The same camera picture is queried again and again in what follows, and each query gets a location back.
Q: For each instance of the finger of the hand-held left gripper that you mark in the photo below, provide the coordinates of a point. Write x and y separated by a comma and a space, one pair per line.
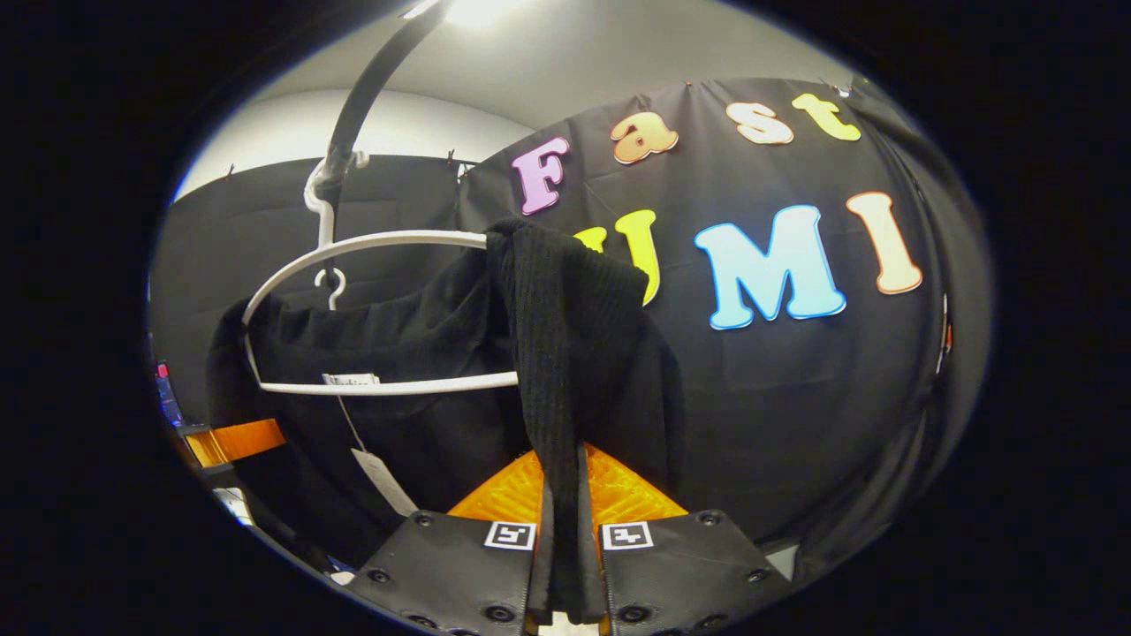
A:
243, 439

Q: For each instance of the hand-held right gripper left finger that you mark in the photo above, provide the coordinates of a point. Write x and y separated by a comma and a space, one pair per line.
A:
477, 574

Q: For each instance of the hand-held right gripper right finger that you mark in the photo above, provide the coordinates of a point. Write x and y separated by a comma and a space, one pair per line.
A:
680, 574

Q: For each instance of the black knit garment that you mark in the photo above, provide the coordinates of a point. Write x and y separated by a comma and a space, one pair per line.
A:
583, 353

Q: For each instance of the black metal clothes rack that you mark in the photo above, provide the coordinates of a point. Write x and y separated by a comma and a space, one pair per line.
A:
362, 97

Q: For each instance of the black backdrop cloth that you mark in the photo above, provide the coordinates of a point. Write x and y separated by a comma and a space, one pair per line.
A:
795, 397

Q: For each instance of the ceiling light panel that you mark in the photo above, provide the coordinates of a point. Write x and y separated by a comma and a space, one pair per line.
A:
477, 9

